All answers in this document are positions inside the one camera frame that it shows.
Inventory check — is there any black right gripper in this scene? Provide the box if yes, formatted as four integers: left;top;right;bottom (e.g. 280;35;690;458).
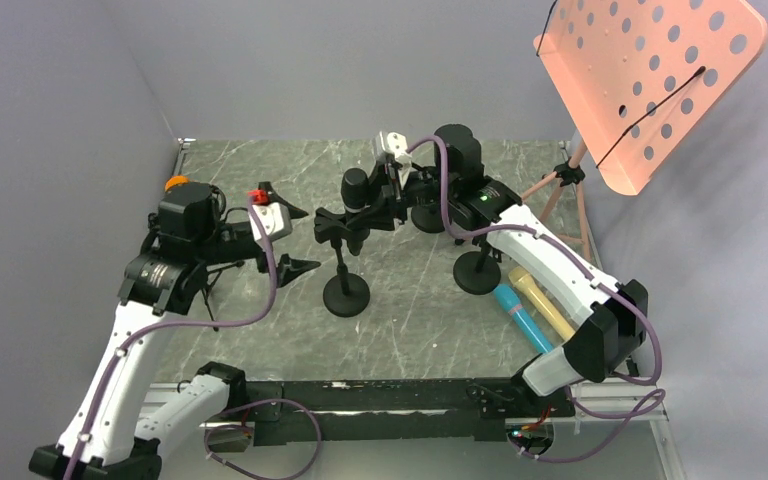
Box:
344;162;457;232

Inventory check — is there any black microphone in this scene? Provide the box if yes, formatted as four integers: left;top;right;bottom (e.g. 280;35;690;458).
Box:
340;168;370;256

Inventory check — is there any black shock-mount round stand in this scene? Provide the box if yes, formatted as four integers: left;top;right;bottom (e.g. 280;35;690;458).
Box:
410;205;445;234

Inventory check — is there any black round-base tall stand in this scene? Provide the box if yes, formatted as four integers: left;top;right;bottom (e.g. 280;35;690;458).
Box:
314;208;370;318

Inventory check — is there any black round-base clip stand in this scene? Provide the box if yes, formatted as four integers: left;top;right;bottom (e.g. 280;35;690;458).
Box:
453;241;501;296

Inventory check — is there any blue microphone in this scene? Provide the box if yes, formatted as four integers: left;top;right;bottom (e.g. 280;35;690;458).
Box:
493;284;553;354

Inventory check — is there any cream yellow microphone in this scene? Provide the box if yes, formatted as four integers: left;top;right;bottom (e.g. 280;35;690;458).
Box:
508;266;575;341

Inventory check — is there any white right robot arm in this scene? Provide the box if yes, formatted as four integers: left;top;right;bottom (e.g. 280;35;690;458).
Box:
338;124;659;416

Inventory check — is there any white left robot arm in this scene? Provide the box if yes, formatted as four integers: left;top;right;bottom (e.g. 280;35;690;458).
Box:
29;176;315;479

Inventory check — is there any orange microphone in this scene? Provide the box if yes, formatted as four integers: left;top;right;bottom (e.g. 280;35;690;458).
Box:
164;175;190;193

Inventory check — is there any pink perforated music stand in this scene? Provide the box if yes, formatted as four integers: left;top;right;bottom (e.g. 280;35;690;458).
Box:
519;0;768;263

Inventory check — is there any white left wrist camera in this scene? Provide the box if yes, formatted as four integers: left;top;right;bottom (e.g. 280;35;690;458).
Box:
249;202;293;243

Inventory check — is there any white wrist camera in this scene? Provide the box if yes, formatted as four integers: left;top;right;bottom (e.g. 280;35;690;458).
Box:
373;131;413;176
249;202;293;243

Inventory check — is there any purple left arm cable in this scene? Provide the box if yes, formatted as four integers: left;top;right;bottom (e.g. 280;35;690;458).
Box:
60;198;281;480

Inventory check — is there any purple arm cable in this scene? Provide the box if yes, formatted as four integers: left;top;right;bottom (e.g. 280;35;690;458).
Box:
407;135;668;465
60;198;281;480

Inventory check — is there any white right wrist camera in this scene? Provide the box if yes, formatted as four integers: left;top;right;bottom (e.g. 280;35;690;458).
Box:
373;131;413;176

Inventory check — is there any black tripod shock-mount stand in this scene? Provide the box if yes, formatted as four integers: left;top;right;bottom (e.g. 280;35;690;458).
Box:
141;194;247;321

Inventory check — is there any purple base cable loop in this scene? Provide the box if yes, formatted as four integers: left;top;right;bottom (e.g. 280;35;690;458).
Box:
203;397;324;480

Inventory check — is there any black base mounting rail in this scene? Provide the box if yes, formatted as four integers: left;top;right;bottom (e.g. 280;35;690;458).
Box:
209;377;575;446

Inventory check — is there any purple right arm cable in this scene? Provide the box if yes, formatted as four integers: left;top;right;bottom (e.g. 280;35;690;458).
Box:
407;135;668;465

